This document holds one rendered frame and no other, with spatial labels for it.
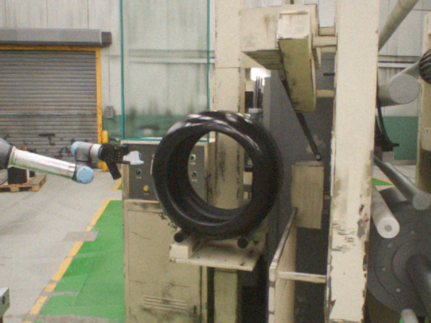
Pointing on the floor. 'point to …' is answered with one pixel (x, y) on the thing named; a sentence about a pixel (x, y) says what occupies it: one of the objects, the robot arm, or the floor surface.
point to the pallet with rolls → (22, 177)
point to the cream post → (228, 146)
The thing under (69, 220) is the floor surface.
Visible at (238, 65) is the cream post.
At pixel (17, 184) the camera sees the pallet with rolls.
